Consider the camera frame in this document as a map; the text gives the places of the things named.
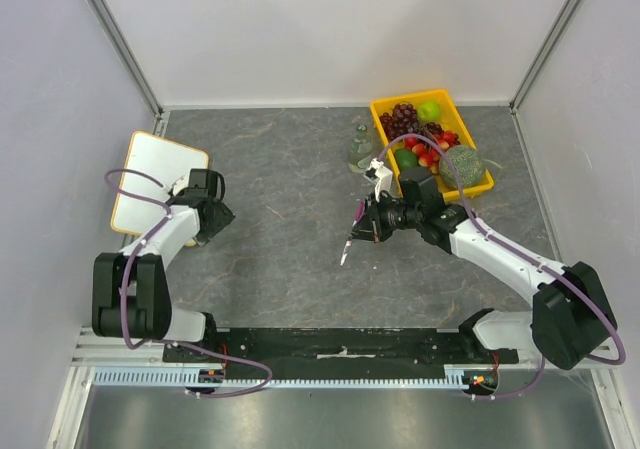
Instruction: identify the magenta marker cap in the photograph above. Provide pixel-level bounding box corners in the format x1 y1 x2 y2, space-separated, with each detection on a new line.
352 201 365 226

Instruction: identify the green apple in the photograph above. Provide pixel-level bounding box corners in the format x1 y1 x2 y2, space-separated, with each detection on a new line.
417 100 441 123

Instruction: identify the yellow framed whiteboard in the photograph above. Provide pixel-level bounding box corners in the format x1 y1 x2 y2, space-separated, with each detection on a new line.
110 130 210 248

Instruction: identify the purple grape bunch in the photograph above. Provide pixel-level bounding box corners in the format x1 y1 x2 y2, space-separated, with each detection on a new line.
379 103 420 140

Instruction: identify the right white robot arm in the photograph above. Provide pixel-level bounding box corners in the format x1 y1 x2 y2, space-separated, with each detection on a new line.
348 160 623 370

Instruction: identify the green netted melon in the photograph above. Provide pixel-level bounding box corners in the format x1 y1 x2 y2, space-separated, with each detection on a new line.
439 144 486 190

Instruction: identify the clear glass bottle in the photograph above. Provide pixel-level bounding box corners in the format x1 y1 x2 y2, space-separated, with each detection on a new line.
348 124 372 173

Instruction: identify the green avocado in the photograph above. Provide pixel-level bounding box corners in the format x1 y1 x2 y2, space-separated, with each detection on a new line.
394 148 418 172

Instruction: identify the white slotted cable duct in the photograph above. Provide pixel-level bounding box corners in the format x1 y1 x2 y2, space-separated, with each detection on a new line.
92 365 501 388

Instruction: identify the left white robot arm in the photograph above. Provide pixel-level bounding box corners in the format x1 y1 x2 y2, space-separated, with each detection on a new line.
91 168 235 362

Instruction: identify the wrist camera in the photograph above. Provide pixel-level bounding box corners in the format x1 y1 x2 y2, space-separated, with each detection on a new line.
364 158 393 200
167 176 189 198

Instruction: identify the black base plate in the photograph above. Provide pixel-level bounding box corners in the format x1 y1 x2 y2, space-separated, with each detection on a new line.
162 326 520 369

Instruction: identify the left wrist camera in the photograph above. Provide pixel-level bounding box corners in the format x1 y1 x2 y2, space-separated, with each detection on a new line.
167 176 189 198

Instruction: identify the red cherry bunch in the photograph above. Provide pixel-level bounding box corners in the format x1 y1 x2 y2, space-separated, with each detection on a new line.
404 123 460 175

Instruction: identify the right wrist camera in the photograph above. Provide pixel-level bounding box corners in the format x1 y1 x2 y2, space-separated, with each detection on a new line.
364 158 393 200

